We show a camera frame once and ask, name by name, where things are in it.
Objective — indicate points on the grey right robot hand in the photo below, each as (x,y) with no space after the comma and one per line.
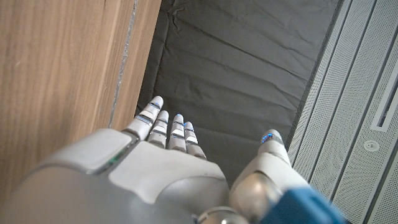
(140,180)

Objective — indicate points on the blue right wrist connector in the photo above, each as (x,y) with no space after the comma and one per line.
(304,208)

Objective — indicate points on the round ceiling fixture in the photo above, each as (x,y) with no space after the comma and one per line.
(371,145)

